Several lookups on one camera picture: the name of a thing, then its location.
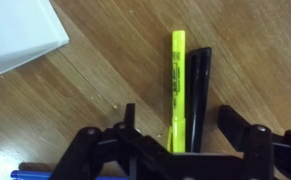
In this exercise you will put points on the white pen holder cup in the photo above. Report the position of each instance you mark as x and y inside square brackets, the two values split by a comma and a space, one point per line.
[15, 30]

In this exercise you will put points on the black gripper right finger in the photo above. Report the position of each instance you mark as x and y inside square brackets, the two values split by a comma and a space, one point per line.
[261, 146]

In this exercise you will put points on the black pen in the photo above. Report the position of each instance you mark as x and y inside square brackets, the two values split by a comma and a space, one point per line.
[198, 90]

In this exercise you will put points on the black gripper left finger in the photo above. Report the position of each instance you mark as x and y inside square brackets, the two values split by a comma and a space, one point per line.
[118, 146]

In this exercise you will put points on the yellow highlighter pen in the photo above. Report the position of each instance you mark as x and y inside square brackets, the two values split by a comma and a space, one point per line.
[178, 83]

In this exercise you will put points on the dark blue pen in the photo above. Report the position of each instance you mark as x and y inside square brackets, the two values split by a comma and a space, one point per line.
[28, 174]

